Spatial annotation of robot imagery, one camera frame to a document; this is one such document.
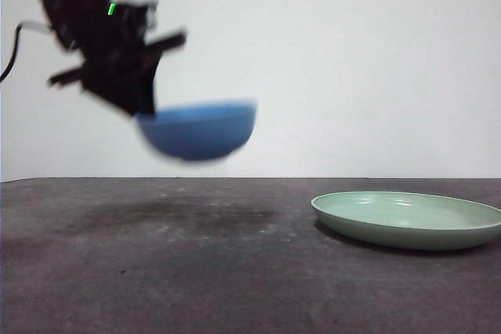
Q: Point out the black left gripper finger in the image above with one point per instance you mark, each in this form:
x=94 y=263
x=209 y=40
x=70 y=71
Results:
x=141 y=80
x=111 y=87

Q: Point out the blue ribbed bowl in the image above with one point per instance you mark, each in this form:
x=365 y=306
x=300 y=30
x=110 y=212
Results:
x=195 y=134

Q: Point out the pale green plate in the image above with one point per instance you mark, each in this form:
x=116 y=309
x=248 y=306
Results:
x=403 y=224

